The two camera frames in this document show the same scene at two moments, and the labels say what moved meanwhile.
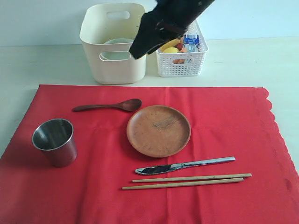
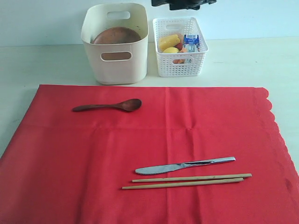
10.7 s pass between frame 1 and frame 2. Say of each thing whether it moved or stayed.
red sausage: stayed
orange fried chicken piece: stayed
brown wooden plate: moved
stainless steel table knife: stayed
